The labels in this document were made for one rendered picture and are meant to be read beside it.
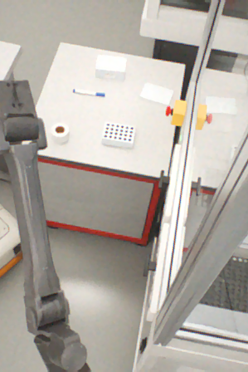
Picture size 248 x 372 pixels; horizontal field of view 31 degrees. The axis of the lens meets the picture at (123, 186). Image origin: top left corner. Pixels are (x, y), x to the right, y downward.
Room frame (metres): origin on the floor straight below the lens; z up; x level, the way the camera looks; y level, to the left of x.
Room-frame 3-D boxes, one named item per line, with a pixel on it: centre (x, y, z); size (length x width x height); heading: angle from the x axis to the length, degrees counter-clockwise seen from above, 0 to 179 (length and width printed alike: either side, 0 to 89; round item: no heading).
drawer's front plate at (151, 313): (0.49, -0.14, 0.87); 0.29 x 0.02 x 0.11; 175
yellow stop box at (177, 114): (1.14, -0.17, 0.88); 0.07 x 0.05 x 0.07; 175
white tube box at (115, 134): (1.07, 0.04, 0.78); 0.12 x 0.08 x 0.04; 87
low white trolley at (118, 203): (1.24, 0.10, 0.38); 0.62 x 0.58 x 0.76; 175
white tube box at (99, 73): (1.43, 0.12, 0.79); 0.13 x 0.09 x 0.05; 91
